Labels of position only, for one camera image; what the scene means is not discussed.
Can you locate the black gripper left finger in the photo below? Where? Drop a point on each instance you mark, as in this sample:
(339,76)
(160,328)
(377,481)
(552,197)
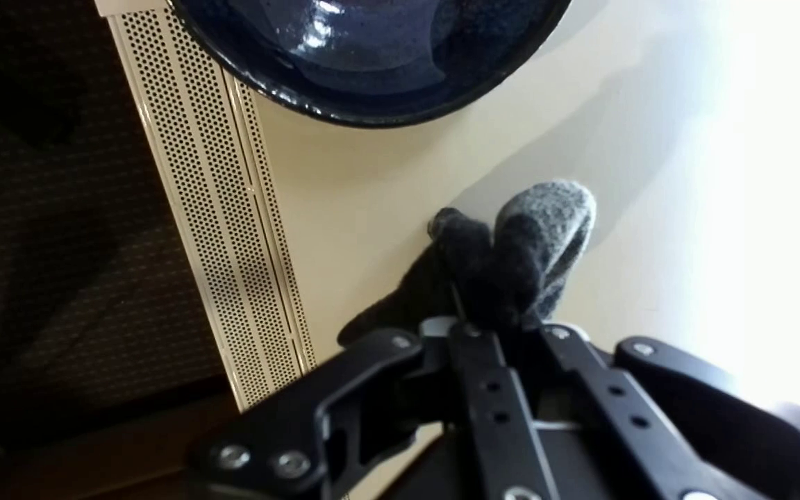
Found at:
(494,407)

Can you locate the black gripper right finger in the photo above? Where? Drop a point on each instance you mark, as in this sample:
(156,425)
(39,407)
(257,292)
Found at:
(659,417)

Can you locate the white window sill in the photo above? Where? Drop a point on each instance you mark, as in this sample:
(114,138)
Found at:
(374,185)

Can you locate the dark blue bowl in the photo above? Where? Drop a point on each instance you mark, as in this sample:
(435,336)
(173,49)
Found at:
(374,57)

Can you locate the white wall heater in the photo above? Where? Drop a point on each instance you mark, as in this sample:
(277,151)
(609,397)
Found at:
(207,194)

